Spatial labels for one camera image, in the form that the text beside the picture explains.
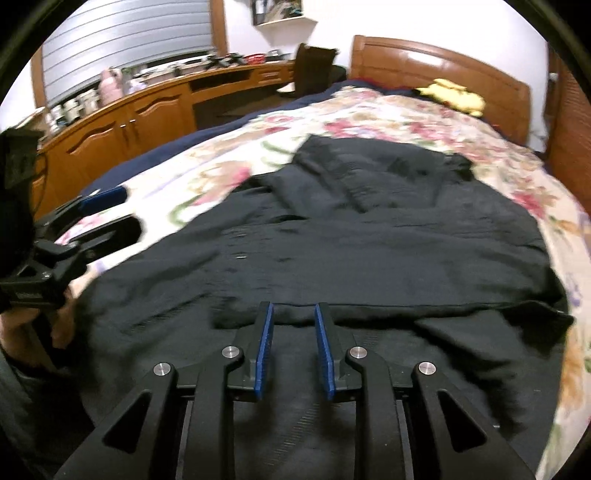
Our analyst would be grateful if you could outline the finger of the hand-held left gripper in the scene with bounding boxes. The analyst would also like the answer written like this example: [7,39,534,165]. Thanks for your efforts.
[55,216,143,259]
[39,186,129,234]

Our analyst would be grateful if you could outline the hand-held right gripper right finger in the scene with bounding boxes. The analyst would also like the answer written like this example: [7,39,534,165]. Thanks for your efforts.
[314,302,539,480]

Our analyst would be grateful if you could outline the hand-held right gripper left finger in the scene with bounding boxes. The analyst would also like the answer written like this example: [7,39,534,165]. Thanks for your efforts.
[53,301,275,480]

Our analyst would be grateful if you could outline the black zip jacket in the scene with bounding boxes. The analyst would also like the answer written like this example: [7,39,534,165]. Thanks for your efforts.
[69,134,575,480]

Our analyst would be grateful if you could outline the person's left forearm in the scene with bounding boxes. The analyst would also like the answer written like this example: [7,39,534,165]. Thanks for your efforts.
[0,344,100,478]

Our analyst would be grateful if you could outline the person's left hand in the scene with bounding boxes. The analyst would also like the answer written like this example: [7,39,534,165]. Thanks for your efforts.
[0,285,78,352]

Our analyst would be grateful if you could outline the navy bed sheet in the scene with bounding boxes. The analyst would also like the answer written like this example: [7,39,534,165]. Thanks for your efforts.
[78,78,416,199]

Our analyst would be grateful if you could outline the wooden desk cabinet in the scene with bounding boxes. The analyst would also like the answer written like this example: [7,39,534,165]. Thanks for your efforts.
[34,60,298,217]

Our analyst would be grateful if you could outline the white letter decoration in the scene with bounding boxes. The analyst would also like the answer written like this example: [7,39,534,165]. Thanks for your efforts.
[46,90,100,130]

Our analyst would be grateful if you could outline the pink bottle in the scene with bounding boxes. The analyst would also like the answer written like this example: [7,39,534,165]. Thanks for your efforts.
[99,67,124,100]

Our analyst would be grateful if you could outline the floral blanket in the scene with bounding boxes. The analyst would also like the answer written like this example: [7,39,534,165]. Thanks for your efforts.
[51,85,591,480]

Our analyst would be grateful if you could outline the grey window blind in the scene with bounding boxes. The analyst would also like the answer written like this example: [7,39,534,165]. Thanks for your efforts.
[41,0,218,104]

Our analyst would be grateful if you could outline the black folding device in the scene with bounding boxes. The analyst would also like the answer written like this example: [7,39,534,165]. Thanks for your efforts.
[203,53,245,71]

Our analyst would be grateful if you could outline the dark brown chair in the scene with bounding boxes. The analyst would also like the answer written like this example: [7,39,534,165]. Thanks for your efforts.
[276,42,347,97]

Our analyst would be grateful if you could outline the leaning books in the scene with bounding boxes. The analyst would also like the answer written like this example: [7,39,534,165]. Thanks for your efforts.
[252,0,305,24]

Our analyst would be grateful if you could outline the yellow plush toy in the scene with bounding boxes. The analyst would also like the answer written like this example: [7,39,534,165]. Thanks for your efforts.
[413,78,485,116]

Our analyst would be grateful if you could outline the wooden bed headboard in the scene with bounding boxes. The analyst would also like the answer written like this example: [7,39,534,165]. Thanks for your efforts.
[348,34,532,146]

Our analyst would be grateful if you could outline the louvred wooden wardrobe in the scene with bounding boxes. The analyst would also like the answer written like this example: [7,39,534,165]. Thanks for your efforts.
[542,46,591,185]

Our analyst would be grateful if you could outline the wooden window frame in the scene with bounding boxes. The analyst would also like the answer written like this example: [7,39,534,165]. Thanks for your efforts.
[30,0,229,109]

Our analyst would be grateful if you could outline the white wall shelf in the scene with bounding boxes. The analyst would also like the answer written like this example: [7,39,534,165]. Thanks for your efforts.
[252,0,317,27]

